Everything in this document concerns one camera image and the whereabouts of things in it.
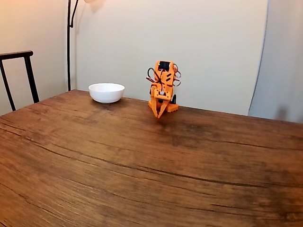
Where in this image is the white bowl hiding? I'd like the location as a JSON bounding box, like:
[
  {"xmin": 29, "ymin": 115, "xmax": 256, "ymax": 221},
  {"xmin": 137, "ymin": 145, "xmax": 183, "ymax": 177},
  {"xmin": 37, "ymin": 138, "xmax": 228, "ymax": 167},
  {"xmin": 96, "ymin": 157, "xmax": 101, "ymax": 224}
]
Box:
[{"xmin": 88, "ymin": 82, "xmax": 125, "ymax": 104}]

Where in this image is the white backdrop board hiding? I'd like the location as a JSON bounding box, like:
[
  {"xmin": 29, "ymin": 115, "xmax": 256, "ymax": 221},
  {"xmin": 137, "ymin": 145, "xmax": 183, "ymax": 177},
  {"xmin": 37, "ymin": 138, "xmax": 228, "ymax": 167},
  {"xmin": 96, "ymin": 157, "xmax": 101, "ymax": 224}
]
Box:
[{"xmin": 75, "ymin": 0, "xmax": 269, "ymax": 116}]

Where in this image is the black floor lamp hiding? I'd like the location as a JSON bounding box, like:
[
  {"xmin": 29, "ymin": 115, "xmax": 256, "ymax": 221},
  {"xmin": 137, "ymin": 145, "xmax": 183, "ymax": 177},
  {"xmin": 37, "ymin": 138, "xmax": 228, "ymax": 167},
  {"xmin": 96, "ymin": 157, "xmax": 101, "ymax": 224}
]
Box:
[{"xmin": 67, "ymin": 0, "xmax": 106, "ymax": 92}]

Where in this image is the black chair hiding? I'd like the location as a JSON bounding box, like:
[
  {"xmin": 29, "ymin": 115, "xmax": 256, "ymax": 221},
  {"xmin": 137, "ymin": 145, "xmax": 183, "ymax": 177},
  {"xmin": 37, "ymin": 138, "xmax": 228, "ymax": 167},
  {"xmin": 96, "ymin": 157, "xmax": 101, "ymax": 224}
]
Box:
[{"xmin": 0, "ymin": 50, "xmax": 40, "ymax": 112}]

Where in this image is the red black servo cable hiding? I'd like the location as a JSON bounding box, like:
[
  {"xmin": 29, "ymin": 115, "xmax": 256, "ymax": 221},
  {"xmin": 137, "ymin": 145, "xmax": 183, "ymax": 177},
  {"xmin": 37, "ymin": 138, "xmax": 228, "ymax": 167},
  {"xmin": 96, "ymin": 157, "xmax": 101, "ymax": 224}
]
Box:
[
  {"xmin": 172, "ymin": 63, "xmax": 182, "ymax": 87},
  {"xmin": 147, "ymin": 67, "xmax": 159, "ymax": 84}
]

